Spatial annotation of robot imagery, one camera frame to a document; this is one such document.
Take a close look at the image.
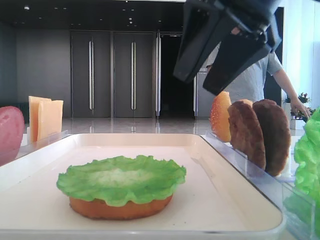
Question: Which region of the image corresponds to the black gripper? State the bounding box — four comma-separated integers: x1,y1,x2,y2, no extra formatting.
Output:
173,0,281,96

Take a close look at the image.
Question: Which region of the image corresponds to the green lettuce leaf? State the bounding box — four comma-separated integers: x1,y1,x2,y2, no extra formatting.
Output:
56,155,187,207
284,108,320,237

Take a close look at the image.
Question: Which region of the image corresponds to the left brown meat patty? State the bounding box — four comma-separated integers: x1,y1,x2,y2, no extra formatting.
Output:
227,101,266,170

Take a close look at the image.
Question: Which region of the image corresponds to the brown meat patty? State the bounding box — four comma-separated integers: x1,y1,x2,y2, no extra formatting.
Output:
253,99,291,177
227,101,266,170

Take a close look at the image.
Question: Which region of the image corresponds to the right brown meat patty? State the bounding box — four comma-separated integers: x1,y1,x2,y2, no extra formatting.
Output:
253,99,291,177

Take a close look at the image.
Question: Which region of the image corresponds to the right yellow cheese slice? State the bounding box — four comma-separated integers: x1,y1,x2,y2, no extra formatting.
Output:
37,100,64,141

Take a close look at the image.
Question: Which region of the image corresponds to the left orange cheese slice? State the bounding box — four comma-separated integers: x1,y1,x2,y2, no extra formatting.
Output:
28,96,52,143

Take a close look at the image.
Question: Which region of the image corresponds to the bread slice on tray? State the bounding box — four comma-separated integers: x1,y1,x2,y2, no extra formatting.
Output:
69,195,173,221

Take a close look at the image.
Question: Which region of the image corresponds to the left red tomato slice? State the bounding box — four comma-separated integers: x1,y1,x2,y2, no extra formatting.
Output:
0,106,25,153

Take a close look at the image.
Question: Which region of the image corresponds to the person in grey shirt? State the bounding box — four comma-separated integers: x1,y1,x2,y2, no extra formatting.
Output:
206,42,312,118

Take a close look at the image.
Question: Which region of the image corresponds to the left bun half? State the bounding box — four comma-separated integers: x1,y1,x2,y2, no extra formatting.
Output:
209,91,231,143

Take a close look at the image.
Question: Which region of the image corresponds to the potted green plant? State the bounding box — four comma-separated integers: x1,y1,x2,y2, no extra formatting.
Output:
283,92,316,123

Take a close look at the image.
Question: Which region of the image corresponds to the dark double door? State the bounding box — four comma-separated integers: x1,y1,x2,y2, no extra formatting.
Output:
70,31,158,118

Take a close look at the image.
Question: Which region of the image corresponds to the cream rectangular tray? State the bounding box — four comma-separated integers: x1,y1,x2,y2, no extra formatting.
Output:
0,133,286,240

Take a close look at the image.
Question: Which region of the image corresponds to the right long clear rail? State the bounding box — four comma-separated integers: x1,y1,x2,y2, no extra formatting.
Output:
203,132,320,240

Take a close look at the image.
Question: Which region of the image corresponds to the long clear rail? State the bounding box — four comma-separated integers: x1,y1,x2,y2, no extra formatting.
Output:
203,132,320,240
0,130,69,166

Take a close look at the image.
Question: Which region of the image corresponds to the left long clear rail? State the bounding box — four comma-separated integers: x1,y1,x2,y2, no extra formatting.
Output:
0,130,69,166

